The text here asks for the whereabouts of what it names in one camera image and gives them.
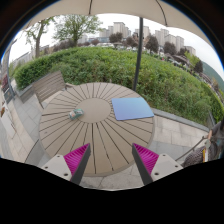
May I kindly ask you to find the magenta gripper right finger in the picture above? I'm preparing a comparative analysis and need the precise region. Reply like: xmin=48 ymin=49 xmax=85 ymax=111
xmin=132 ymin=143 xmax=182 ymax=185

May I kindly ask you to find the dark parasol pole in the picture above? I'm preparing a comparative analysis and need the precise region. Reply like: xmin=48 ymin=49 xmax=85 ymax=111
xmin=133 ymin=17 xmax=143 ymax=91

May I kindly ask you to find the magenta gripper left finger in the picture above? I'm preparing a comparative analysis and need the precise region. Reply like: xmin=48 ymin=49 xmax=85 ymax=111
xmin=42 ymin=144 xmax=91 ymax=185

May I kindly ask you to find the round wooden slatted table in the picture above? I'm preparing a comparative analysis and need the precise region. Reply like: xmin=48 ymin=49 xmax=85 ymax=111
xmin=39 ymin=83 xmax=154 ymax=177

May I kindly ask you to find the wooden slatted bench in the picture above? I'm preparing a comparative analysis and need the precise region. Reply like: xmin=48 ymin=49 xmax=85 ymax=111
xmin=32 ymin=71 xmax=72 ymax=106

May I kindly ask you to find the green hedge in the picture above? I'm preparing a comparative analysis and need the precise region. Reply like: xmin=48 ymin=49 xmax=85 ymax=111
xmin=14 ymin=47 xmax=224 ymax=124

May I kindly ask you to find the beige parasol canopy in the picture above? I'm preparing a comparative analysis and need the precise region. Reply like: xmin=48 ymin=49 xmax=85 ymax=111
xmin=22 ymin=0 xmax=212 ymax=45

